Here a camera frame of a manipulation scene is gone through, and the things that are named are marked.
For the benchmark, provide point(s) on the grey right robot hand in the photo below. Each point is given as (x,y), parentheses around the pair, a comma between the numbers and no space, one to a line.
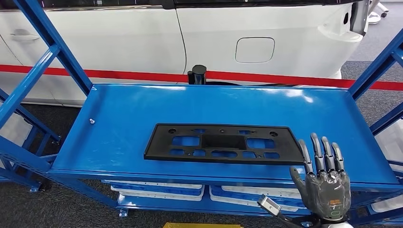
(327,195)

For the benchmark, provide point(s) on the black plastic plate bracket part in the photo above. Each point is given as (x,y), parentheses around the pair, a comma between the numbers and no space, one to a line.
(157,148)

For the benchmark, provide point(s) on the blue steel shelf rack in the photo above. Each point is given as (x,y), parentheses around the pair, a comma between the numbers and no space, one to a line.
(126,141)

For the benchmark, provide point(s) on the white rack side panel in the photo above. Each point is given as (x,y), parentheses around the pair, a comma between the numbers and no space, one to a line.
(390,140)

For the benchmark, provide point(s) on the yellow floor tape square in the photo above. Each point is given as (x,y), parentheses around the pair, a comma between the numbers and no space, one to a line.
(201,225)

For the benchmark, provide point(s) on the white car fuel flap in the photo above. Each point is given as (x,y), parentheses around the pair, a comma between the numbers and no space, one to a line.
(255,50)

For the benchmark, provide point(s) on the white stand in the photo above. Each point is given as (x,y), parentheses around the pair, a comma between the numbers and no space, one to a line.
(374,17)

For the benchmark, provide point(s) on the red barrier belt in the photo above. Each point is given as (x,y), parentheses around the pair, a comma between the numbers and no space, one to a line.
(126,75)

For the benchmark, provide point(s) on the white car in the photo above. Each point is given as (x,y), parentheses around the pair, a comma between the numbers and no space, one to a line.
(126,41)

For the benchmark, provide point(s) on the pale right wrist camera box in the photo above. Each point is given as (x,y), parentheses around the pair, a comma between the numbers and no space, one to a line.
(269,205)

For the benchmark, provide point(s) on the black stanchion post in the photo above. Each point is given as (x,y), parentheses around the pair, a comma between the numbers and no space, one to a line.
(198,74)

